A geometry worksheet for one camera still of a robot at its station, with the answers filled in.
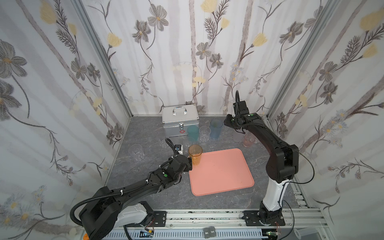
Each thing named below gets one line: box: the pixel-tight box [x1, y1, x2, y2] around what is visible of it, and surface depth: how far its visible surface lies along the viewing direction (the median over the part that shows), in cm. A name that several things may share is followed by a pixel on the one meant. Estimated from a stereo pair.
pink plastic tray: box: [189, 148, 255, 197], surface depth 90 cm
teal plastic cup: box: [187, 125, 199, 142], surface depth 101 cm
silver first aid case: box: [162, 104, 200, 138], surface depth 103 cm
